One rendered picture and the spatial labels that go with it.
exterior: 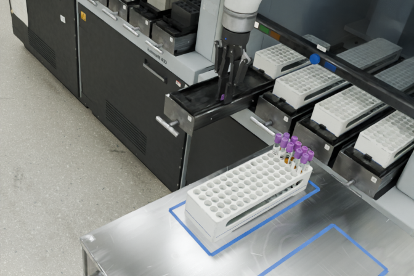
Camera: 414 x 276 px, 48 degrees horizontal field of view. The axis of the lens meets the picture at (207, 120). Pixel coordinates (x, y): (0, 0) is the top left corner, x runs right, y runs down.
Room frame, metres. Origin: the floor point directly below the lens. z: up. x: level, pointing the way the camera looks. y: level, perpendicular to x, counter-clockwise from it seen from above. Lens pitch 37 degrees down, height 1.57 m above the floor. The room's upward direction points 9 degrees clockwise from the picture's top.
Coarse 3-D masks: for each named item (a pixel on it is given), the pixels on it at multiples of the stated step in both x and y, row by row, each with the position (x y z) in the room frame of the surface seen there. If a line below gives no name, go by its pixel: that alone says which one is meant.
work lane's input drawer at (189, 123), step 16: (208, 80) 1.23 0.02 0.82; (256, 80) 1.30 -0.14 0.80; (272, 80) 1.29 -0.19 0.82; (176, 96) 1.11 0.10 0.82; (192, 96) 1.14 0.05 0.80; (208, 96) 1.16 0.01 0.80; (240, 96) 1.18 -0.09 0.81; (256, 96) 1.22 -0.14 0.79; (176, 112) 1.08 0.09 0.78; (192, 112) 1.05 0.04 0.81; (208, 112) 1.07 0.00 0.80; (224, 112) 1.12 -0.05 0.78; (192, 128) 1.03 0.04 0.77
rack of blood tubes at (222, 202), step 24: (240, 168) 0.78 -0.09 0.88; (264, 168) 0.78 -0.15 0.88; (288, 168) 0.80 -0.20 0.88; (192, 192) 0.67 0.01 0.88; (216, 192) 0.70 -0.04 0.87; (240, 192) 0.70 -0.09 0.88; (264, 192) 0.72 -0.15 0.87; (288, 192) 0.76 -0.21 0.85; (192, 216) 0.65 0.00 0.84; (216, 216) 0.62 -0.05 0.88; (240, 216) 0.68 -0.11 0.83; (216, 240) 0.61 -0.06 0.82
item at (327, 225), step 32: (320, 192) 0.80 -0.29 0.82; (352, 192) 0.82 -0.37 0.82; (128, 224) 0.61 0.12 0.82; (160, 224) 0.63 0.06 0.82; (192, 224) 0.64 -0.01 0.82; (256, 224) 0.67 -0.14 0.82; (288, 224) 0.69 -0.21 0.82; (320, 224) 0.70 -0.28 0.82; (352, 224) 0.72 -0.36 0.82; (384, 224) 0.73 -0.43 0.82; (96, 256) 0.53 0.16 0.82; (128, 256) 0.54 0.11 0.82; (160, 256) 0.55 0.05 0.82; (192, 256) 0.56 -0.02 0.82; (224, 256) 0.58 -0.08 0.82; (256, 256) 0.59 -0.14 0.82; (288, 256) 0.60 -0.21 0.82; (320, 256) 0.61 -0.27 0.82; (352, 256) 0.63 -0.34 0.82; (384, 256) 0.64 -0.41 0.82
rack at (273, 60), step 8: (272, 48) 1.42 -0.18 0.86; (280, 48) 1.43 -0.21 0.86; (288, 48) 1.45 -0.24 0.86; (256, 56) 1.36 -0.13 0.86; (264, 56) 1.35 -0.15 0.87; (272, 56) 1.37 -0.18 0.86; (280, 56) 1.37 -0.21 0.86; (288, 56) 1.38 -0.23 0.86; (296, 56) 1.40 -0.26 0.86; (256, 64) 1.35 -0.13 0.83; (264, 64) 1.33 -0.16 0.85; (272, 64) 1.31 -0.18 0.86; (280, 64) 1.31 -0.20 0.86; (288, 64) 1.35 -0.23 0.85; (296, 64) 1.44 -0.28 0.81; (304, 64) 1.42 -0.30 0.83; (264, 72) 1.33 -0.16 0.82; (272, 72) 1.31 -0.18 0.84; (280, 72) 1.32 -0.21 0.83; (288, 72) 1.36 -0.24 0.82
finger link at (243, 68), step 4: (244, 60) 1.10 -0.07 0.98; (240, 64) 1.10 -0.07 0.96; (244, 64) 1.10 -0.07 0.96; (248, 64) 1.11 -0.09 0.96; (240, 68) 1.10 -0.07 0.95; (244, 68) 1.11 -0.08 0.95; (240, 72) 1.10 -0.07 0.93; (244, 72) 1.11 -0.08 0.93; (236, 76) 1.11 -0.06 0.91; (240, 76) 1.11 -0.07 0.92; (244, 76) 1.12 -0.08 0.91; (236, 80) 1.11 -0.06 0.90; (240, 80) 1.11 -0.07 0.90; (236, 84) 1.11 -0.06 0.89
